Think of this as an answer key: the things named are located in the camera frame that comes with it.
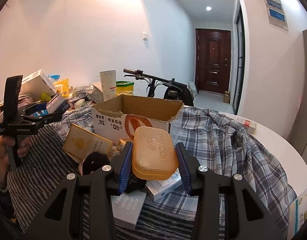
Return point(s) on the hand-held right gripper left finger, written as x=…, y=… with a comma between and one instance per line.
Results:
x=126, y=170

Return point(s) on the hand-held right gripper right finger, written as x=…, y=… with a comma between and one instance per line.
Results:
x=182, y=166

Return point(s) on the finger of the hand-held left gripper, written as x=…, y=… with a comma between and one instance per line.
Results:
x=31, y=108
x=43, y=120

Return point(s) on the small yellow white box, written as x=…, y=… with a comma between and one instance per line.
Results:
x=121, y=145

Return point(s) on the white blue box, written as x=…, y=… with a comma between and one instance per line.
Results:
x=163, y=187

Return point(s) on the orange plastic case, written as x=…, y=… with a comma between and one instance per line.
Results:
x=153, y=155

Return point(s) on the grey box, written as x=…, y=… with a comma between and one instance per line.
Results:
x=128, y=210

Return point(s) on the gold cigarette carton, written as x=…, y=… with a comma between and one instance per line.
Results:
x=81, y=142

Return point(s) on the cardboard box with pretzel print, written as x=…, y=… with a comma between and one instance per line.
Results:
x=111, y=125

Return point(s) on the person's left hand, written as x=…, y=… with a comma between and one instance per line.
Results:
x=23, y=150

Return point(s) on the yellow plastic bag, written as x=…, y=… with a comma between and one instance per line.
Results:
x=46, y=97

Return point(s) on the dark blue box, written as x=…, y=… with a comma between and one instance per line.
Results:
x=57, y=103

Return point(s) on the yellow wipes pack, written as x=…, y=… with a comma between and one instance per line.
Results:
x=61, y=87

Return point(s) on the blue white packet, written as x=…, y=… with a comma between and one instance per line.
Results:
x=54, y=77

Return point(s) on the grey striped blanket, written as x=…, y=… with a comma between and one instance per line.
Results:
x=43, y=160

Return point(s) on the blue plaid shirt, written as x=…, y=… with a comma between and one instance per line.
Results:
x=218, y=142

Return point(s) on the pile of small packets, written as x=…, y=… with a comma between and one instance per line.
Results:
x=79, y=95

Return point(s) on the white bowl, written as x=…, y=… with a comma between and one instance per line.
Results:
x=94, y=92

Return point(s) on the black bicycle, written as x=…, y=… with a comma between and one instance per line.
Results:
x=173, y=90

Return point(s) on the red white cigarette pack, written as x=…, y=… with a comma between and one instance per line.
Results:
x=247, y=125

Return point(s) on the white plastic bag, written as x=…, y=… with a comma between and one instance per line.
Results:
x=193, y=87

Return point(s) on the green lidded container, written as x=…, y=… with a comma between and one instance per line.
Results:
x=124, y=87

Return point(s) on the small cardboard box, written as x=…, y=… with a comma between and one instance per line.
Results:
x=227, y=96

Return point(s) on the dark brown door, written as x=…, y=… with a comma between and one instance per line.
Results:
x=213, y=60

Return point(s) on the black framed glass door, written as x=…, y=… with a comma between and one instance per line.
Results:
x=239, y=62

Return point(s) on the white teal tissue package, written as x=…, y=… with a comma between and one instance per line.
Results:
x=302, y=212

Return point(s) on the grey electrical panel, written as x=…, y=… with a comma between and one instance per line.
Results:
x=274, y=10

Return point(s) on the white wall switch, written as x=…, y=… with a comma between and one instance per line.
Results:
x=145, y=35

